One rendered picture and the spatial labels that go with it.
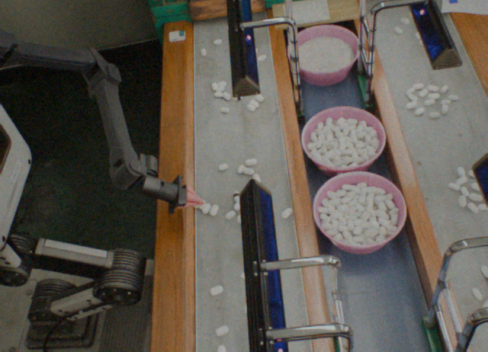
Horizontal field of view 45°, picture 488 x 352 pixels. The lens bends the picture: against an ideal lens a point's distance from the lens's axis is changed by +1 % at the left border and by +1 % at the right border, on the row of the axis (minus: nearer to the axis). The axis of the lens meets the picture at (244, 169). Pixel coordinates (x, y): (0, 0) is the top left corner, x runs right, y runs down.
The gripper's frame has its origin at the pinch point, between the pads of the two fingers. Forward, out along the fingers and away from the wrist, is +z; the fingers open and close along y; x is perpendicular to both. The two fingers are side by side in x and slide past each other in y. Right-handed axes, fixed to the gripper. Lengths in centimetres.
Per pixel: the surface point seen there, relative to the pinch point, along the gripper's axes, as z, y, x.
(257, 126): 18.7, 34.6, -6.7
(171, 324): -3.7, -35.1, 9.4
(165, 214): -6.0, 0.7, 11.4
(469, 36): 76, 62, -60
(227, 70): 12, 65, -1
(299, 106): 29, 40, -18
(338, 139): 39, 25, -23
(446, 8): 73, 79, -58
